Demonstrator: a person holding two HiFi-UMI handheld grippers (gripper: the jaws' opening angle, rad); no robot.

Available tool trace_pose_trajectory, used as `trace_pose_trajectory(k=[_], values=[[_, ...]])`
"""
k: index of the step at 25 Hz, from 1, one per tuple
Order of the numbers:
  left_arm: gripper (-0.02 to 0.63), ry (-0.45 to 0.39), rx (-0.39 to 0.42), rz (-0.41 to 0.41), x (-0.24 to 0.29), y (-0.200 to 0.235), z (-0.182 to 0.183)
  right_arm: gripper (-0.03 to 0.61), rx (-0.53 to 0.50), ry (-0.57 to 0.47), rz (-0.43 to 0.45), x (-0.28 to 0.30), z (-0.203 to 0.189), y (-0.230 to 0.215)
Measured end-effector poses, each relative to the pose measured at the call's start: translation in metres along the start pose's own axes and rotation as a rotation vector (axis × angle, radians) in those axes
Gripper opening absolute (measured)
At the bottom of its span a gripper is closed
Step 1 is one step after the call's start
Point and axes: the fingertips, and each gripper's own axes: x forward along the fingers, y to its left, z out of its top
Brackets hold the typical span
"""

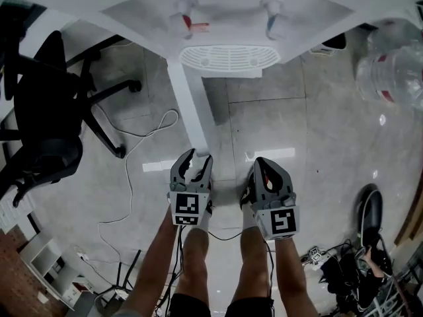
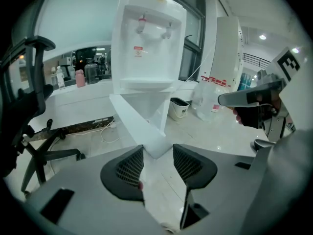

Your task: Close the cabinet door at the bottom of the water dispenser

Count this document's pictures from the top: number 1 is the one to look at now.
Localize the person's right forearm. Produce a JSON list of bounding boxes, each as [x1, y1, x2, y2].
[[264, 235, 320, 317]]

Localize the person's right leg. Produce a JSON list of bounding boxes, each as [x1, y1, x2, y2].
[[229, 206, 270, 302]]

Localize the person's black shorts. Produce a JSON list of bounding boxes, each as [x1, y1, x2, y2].
[[167, 291, 276, 317]]

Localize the white cabinet door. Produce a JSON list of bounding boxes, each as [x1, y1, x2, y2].
[[167, 61, 211, 157]]

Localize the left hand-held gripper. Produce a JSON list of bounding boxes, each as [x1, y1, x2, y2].
[[167, 148, 214, 227]]

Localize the black oval floor device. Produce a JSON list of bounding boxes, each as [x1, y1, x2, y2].
[[355, 183, 385, 246]]

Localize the black office chair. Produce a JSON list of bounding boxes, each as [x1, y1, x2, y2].
[[0, 30, 143, 208]]

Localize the blue dispenser tap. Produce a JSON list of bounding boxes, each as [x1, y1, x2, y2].
[[259, 0, 286, 41]]

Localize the red dispenser tap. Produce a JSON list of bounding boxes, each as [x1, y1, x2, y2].
[[169, 0, 200, 40]]

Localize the white shelf unit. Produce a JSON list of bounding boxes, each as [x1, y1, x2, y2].
[[19, 232, 82, 311]]

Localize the black waste bin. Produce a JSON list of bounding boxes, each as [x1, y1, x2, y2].
[[321, 32, 347, 52]]

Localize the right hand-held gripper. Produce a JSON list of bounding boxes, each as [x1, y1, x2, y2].
[[252, 157, 301, 242]]

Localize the white slotted drip tray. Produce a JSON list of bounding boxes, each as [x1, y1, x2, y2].
[[178, 44, 282, 72]]

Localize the clear water jug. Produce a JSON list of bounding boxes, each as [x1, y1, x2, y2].
[[355, 20, 423, 108]]

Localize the person's left forearm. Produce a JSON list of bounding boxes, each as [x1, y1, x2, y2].
[[115, 206, 181, 317]]

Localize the white floor cable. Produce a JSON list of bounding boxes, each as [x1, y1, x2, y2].
[[97, 109, 180, 264]]

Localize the person's leg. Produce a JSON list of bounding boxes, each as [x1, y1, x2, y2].
[[229, 206, 270, 302], [173, 206, 213, 299]]

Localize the pile of black cables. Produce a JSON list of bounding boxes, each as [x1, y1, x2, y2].
[[319, 234, 423, 317]]

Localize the person's left leg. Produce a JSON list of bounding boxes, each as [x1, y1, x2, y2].
[[173, 206, 213, 299]]

